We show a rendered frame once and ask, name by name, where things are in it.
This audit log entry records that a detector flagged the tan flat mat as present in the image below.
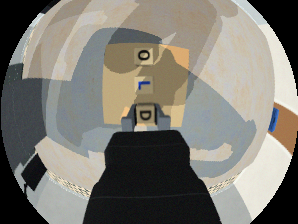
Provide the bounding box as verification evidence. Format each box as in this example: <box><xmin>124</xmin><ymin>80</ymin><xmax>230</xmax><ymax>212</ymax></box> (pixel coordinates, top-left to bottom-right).
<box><xmin>102</xmin><ymin>43</ymin><xmax>189</xmax><ymax>127</ymax></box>

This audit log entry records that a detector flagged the tan block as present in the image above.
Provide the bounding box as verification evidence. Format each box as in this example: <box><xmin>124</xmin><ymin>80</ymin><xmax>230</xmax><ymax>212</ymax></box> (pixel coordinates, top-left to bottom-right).
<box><xmin>136</xmin><ymin>102</ymin><xmax>155</xmax><ymax>124</ymax></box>
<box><xmin>135</xmin><ymin>75</ymin><xmax>154</xmax><ymax>95</ymax></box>
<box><xmin>134</xmin><ymin>47</ymin><xmax>154</xmax><ymax>67</ymax></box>

